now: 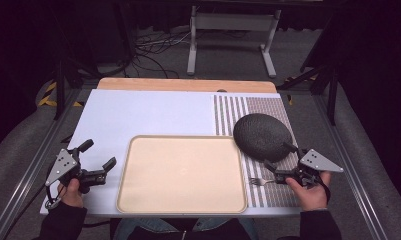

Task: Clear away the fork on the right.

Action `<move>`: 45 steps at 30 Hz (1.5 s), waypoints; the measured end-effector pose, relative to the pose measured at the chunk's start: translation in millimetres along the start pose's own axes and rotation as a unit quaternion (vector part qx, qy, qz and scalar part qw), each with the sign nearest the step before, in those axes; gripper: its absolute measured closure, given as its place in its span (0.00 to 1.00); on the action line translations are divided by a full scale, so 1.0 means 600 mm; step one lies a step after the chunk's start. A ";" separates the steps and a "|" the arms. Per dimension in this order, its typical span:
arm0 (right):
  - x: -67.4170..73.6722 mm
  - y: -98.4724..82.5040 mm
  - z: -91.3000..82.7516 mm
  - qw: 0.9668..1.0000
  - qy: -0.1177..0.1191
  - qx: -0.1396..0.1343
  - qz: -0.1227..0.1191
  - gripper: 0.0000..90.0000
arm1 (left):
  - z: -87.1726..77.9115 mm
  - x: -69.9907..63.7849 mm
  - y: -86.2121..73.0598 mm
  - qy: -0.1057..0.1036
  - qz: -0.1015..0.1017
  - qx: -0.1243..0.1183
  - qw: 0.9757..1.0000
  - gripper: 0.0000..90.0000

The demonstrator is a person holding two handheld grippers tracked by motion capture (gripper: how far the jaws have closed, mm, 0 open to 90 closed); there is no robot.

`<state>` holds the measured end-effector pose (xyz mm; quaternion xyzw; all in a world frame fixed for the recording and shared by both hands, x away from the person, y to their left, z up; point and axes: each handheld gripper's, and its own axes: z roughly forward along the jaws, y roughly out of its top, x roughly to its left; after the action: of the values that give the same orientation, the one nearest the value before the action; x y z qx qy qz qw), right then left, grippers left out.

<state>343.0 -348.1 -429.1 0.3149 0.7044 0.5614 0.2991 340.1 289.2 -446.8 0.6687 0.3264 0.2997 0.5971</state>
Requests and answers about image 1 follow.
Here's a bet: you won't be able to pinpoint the aluminium frame rail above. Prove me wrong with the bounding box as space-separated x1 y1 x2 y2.
312 94 390 240
0 87 86 240

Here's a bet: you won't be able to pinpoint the person's left hand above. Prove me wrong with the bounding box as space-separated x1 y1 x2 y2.
56 178 86 209

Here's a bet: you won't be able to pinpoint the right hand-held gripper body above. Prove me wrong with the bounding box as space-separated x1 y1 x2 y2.
273 148 345 190

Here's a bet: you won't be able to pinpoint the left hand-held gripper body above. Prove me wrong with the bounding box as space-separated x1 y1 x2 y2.
44 148 108 195

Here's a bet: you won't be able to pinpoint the right hand-held gripper cable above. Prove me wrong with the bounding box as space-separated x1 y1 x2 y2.
317 173 333 205

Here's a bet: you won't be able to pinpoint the white table cover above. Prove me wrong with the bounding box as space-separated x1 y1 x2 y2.
39 88 303 219

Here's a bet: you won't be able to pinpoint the silver metal fork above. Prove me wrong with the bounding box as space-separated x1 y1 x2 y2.
249 177 277 187

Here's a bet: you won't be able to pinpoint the striped woven placemat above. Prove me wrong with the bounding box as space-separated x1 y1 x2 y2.
212 94 303 209

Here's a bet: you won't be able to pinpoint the beige rectangular tray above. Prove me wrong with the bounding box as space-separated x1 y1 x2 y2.
116 134 249 215

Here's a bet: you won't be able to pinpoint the person's right hand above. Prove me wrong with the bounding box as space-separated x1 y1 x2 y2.
285 170 333 212

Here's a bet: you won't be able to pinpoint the person's lap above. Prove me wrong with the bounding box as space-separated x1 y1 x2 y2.
114 217 260 240

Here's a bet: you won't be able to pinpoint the black floor cables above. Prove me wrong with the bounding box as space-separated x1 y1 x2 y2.
133 29 193 80

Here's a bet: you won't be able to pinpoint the black tripod stand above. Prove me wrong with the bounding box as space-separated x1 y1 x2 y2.
277 62 340 127
52 49 103 122

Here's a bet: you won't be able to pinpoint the white metal stand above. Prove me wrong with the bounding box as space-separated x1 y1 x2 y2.
186 5 283 79

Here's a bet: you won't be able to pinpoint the yellow black hazard tape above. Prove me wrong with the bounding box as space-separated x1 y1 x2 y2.
37 81 85 109

